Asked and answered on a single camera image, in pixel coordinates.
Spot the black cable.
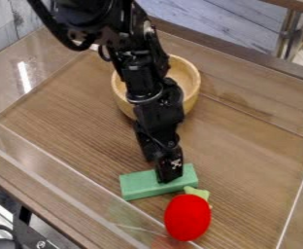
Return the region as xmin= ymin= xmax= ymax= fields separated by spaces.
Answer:
xmin=25 ymin=0 xmax=101 ymax=53

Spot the wooden brown bowl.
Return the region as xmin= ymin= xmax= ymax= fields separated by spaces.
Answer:
xmin=111 ymin=54 xmax=202 ymax=120

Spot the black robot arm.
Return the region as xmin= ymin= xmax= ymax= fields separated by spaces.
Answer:
xmin=54 ymin=0 xmax=183 ymax=183

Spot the black table leg clamp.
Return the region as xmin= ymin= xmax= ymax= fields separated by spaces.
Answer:
xmin=0 ymin=206 xmax=59 ymax=249

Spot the green rectangular block stick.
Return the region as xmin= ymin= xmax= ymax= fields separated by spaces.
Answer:
xmin=119 ymin=163 xmax=198 ymax=200

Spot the metal chair frame background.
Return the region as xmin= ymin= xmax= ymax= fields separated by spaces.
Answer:
xmin=275 ymin=10 xmax=303 ymax=61

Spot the red felt strawberry toy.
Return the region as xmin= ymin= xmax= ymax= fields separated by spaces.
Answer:
xmin=163 ymin=186 xmax=212 ymax=241

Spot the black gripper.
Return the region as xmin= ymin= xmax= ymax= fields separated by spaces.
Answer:
xmin=126 ymin=77 xmax=183 ymax=183

